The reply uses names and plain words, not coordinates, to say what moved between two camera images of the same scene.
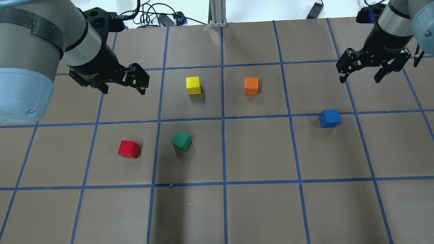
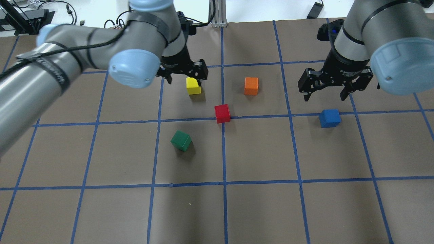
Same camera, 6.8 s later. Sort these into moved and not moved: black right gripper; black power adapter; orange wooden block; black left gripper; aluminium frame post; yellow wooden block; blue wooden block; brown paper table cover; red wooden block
Moved: black left gripper; red wooden block; black right gripper
Not moved: aluminium frame post; black power adapter; yellow wooden block; brown paper table cover; orange wooden block; blue wooden block
